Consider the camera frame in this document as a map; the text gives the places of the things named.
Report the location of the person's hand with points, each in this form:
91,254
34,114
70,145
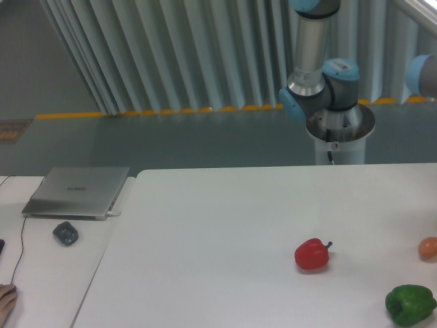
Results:
8,301

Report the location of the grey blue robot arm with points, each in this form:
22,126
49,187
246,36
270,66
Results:
351,50

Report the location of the black computer mouse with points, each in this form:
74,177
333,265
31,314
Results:
13,288

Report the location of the white laptop plug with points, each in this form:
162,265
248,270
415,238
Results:
113,214

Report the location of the silver closed laptop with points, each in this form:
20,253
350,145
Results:
77,192

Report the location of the red bell pepper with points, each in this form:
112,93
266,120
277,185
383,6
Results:
312,254

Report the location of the green bell pepper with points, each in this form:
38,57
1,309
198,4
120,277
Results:
409,304

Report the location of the orange round fruit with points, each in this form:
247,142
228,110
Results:
427,248

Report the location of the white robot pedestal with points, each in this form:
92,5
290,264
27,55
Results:
340,136

